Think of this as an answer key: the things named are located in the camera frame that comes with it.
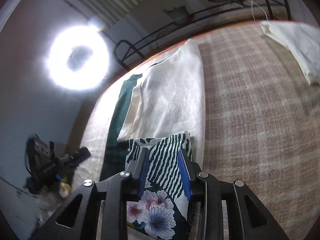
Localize green white tree print shirt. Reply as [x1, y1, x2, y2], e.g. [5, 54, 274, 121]
[100, 40, 205, 239]

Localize black metal clothes rack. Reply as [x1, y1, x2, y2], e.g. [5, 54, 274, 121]
[113, 0, 292, 70]

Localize green potted plant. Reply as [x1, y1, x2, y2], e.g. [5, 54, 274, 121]
[163, 5, 192, 25]

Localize folded white garment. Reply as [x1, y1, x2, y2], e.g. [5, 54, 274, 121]
[260, 21, 319, 85]

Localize white ring light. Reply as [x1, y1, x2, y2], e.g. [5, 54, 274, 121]
[46, 25, 110, 90]

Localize white lamp cable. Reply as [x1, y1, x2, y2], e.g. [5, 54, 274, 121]
[246, 0, 271, 23]

